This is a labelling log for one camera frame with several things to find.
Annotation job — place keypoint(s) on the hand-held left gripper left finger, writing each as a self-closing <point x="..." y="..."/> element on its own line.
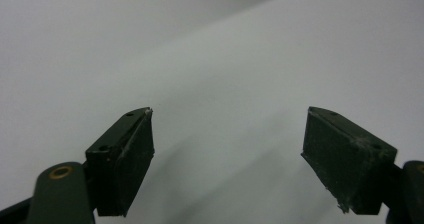
<point x="121" y="164"/>

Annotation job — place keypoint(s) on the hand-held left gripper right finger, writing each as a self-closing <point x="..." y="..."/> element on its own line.
<point x="348" y="160"/>

